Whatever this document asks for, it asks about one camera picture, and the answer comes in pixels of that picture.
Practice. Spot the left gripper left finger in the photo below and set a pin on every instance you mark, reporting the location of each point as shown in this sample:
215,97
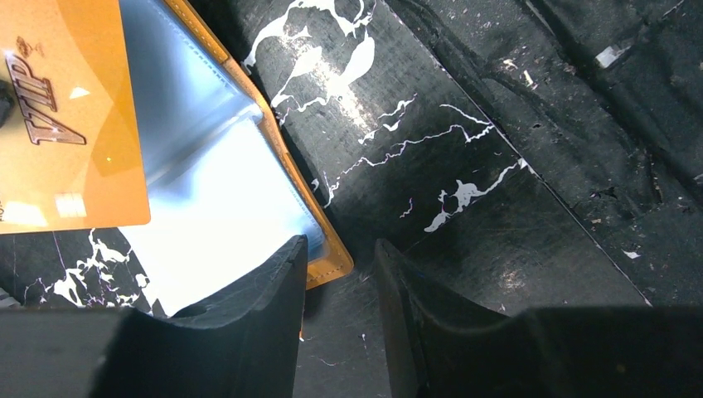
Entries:
239,342

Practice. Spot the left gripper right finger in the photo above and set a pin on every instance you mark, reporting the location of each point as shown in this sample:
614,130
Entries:
440,344

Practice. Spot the orange leather card holder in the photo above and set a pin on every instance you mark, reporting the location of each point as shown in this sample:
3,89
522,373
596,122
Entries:
224,191

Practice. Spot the orange credit card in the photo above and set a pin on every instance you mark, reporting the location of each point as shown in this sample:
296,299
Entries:
70,151

